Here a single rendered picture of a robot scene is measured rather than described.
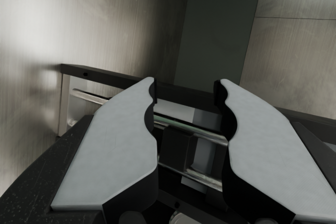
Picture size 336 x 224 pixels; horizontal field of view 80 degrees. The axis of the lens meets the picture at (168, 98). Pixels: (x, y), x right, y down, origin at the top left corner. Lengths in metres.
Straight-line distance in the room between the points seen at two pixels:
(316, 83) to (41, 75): 0.66
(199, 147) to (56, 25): 0.31
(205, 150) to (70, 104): 0.26
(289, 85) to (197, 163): 0.46
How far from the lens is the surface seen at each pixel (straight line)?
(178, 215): 0.49
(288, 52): 0.70
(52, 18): 0.41
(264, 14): 0.72
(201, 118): 0.29
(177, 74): 0.77
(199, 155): 0.30
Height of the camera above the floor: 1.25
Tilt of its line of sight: 27 degrees down
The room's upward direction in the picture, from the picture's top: 104 degrees clockwise
